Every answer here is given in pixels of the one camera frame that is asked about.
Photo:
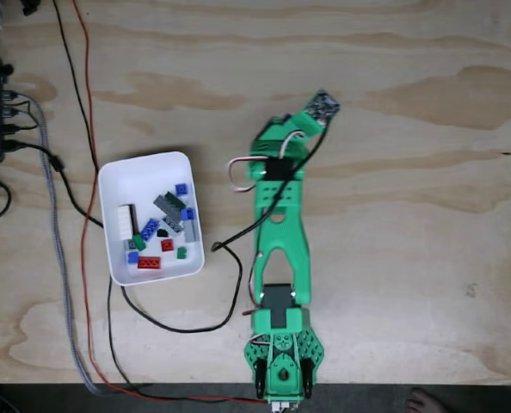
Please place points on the blue two-by-two lego brick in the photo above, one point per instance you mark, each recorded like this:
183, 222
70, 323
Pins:
132, 257
189, 213
181, 189

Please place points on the dark green two-by-four lego brick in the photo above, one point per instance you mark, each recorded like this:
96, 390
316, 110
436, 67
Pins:
174, 199

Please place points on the light grey two-by-four lego brick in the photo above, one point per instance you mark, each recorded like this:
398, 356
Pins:
191, 231
174, 224

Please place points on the long dark grey lego brick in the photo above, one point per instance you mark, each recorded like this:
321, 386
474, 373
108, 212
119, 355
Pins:
166, 206

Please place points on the small black lego brick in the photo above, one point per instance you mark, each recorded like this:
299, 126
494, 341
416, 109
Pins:
162, 232

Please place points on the small green lego brick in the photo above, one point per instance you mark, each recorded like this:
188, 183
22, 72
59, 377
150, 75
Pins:
181, 253

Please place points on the blue two-by-four lego brick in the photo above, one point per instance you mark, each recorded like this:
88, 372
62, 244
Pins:
150, 228

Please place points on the long dark brown lego brick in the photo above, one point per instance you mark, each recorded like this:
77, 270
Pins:
133, 219

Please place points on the long white lego brick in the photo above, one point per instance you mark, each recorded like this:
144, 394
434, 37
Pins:
124, 223

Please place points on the red two-by-four lego brick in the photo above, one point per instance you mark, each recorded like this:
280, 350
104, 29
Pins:
149, 263

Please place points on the light grey two-by-two lego brick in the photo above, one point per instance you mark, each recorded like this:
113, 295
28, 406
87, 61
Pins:
127, 245

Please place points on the white plastic bin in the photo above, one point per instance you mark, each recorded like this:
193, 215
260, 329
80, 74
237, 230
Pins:
152, 271

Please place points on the black round knob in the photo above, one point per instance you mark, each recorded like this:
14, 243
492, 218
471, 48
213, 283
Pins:
7, 69

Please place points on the small black object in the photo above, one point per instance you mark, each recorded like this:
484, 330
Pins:
31, 6

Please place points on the person's foot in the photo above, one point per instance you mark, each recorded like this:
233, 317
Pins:
423, 402

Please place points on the bare camera circuit board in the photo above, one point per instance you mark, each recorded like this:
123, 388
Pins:
324, 105

